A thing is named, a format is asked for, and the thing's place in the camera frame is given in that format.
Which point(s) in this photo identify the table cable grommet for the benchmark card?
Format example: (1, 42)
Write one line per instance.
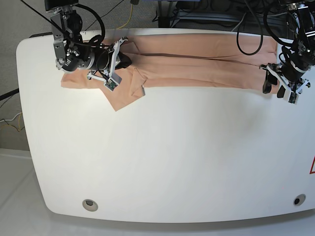
(90, 205)
(299, 200)

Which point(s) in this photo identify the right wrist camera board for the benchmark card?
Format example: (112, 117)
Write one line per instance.
(112, 83)

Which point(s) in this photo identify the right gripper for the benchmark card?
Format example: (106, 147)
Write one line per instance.
(102, 61)

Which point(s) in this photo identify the black bar at left edge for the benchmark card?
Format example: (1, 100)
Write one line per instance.
(9, 94)

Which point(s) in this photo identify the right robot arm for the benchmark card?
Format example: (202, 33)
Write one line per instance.
(72, 53)

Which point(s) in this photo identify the red triangle warning sticker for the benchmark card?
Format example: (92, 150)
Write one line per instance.
(312, 170)

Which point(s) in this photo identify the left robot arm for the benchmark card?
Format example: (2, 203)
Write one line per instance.
(299, 56)

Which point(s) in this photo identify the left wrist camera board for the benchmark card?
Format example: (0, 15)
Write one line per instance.
(293, 98)

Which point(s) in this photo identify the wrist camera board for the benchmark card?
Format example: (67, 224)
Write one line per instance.
(112, 83)
(293, 98)

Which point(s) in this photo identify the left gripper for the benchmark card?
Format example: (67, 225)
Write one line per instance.
(283, 78)

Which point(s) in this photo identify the peach orange T-shirt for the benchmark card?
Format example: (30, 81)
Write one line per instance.
(182, 60)

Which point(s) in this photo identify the aluminium frame rack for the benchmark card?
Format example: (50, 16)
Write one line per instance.
(207, 14)

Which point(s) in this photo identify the right table cable grommet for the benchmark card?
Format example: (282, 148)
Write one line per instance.
(299, 200)

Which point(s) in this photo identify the left table cable grommet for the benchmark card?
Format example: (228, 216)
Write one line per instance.
(90, 205)

